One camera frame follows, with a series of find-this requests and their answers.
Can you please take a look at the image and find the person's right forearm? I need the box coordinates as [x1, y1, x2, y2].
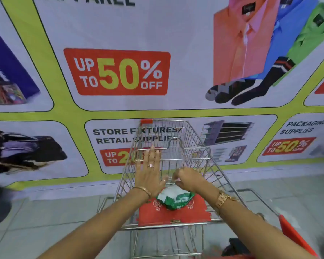
[213, 190, 318, 259]

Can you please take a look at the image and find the gold wristwatch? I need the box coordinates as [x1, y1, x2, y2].
[215, 190, 238, 211]

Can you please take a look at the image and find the person's right hand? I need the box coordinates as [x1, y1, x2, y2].
[172, 167, 221, 200]

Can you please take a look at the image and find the person's left hand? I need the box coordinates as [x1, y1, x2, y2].
[134, 145, 168, 199]

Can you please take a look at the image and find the gold bracelet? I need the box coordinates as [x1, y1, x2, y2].
[132, 186, 152, 199]

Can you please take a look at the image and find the large printed wall banner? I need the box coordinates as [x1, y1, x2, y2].
[0, 0, 324, 200]

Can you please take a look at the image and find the person's left forearm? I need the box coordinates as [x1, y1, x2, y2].
[37, 187, 152, 259]

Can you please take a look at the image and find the green wet wipes packet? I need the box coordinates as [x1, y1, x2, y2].
[156, 184, 195, 211]

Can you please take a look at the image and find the orange shopping cart handle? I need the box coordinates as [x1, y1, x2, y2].
[199, 214, 319, 259]

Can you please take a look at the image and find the black pedal bin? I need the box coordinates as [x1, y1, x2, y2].
[221, 238, 250, 257]

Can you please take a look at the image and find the silver wire shopping cart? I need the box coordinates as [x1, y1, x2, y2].
[97, 119, 319, 259]

